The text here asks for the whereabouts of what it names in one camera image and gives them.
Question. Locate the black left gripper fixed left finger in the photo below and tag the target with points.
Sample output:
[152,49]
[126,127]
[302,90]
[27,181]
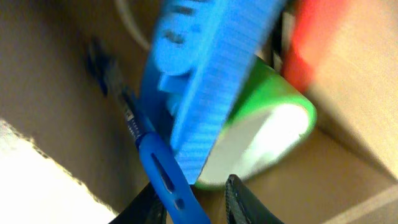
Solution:
[146,208]

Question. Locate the white masking tape roll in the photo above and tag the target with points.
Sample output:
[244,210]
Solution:
[127,17]

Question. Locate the brown cardboard box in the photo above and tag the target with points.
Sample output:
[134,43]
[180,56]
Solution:
[66,156]

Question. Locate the green tape roll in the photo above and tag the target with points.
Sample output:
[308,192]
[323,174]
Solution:
[268,120]

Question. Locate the blue plastic staple case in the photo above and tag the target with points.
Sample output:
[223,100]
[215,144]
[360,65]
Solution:
[201,55]

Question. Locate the blue ballpoint pen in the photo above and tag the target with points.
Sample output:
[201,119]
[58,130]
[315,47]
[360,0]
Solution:
[155,155]

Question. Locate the black left gripper moving right finger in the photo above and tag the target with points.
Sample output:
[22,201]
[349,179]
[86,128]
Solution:
[243,207]

